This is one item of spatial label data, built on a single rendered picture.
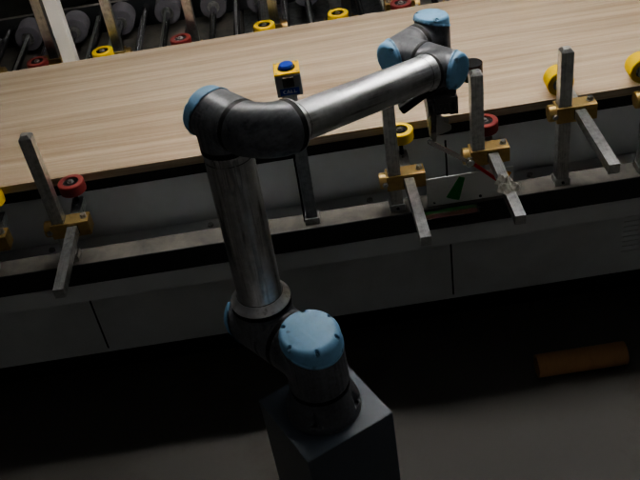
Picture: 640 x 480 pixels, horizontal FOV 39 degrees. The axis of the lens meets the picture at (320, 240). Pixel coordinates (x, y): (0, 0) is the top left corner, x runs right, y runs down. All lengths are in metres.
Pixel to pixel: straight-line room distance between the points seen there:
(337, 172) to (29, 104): 1.13
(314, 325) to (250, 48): 1.45
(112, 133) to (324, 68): 0.74
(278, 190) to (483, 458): 1.07
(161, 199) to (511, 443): 1.36
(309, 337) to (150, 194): 0.99
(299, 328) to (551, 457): 1.11
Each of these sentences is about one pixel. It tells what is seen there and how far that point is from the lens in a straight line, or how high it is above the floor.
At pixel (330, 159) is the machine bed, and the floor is 0.78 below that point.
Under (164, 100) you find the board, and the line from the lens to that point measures 3.10.
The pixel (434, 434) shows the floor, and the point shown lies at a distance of 3.00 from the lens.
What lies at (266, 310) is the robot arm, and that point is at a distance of 2.17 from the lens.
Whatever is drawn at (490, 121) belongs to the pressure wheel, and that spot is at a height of 0.90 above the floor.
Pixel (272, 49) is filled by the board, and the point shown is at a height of 0.90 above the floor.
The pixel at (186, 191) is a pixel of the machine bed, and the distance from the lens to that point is 2.90.
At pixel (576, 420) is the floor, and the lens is 3.05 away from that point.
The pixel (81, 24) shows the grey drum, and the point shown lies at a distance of 4.03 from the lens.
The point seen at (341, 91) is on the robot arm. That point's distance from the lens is 1.93.
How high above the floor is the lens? 2.34
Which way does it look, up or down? 38 degrees down
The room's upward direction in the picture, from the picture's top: 10 degrees counter-clockwise
